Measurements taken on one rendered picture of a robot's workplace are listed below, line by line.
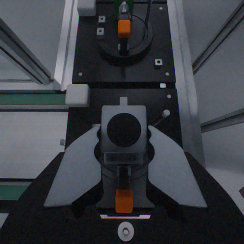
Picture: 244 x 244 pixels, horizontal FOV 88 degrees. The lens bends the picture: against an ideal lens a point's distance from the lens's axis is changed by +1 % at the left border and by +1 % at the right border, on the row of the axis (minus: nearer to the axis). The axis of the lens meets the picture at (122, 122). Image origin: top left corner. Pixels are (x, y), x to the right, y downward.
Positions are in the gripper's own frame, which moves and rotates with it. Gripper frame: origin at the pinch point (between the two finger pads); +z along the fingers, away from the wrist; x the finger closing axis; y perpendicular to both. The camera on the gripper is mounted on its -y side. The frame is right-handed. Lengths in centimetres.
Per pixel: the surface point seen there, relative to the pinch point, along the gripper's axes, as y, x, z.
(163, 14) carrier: -16.2, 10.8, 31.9
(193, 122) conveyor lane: 6.5, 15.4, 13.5
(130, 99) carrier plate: 2.1, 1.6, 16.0
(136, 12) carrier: -15.8, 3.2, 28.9
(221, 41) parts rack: -9.1, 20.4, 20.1
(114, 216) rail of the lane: 19.2, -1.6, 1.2
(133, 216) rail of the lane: 19.2, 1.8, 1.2
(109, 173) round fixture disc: 12.1, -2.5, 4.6
